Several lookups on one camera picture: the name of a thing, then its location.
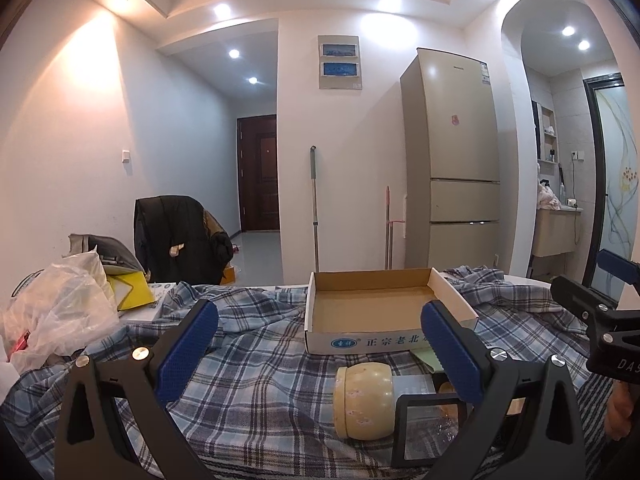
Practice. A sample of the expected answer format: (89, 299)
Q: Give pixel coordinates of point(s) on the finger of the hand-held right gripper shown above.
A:
(617, 265)
(580, 295)

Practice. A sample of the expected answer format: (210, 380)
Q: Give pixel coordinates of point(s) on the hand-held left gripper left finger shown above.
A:
(187, 355)

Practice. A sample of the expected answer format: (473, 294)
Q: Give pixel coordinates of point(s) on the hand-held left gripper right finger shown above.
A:
(450, 350)

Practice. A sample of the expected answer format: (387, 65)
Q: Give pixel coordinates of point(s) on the green cloth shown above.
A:
(425, 357)

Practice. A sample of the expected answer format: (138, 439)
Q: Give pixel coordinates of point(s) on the shallow cardboard box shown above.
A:
(370, 305)

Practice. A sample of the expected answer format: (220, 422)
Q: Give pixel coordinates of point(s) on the black square frame case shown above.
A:
(399, 430)

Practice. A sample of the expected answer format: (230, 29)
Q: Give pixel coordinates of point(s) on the cream round jar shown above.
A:
(365, 400)

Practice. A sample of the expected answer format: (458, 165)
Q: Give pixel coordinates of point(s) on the person's right hand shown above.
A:
(620, 407)

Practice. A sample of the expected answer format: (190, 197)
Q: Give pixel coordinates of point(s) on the white flat box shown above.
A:
(162, 300)

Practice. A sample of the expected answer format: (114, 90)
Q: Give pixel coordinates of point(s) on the beige bathroom vanity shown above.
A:
(555, 232)

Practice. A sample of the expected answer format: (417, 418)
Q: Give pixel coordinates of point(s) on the blue plaid cloth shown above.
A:
(260, 360)

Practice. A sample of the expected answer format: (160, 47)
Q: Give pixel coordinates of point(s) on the pink cloth pile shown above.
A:
(547, 197)

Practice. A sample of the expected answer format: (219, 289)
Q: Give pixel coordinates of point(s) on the patterned glass door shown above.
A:
(617, 160)

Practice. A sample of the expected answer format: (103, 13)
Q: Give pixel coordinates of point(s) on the black jacket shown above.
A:
(170, 240)

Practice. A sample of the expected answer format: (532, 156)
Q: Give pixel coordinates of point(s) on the grey bag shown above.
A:
(120, 255)

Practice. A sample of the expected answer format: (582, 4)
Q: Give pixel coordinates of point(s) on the white plastic bag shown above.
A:
(60, 305)

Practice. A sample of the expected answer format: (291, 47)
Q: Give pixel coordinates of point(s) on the beige refrigerator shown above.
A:
(450, 160)

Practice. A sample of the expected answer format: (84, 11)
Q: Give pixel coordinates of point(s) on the brown entrance door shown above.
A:
(260, 175)

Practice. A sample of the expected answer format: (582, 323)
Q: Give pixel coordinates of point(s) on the white wall conduit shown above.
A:
(404, 217)

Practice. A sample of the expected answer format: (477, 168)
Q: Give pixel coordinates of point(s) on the wall niche shelf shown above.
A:
(549, 135)

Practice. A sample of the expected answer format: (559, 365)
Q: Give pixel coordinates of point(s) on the wall electrical panel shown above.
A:
(340, 62)

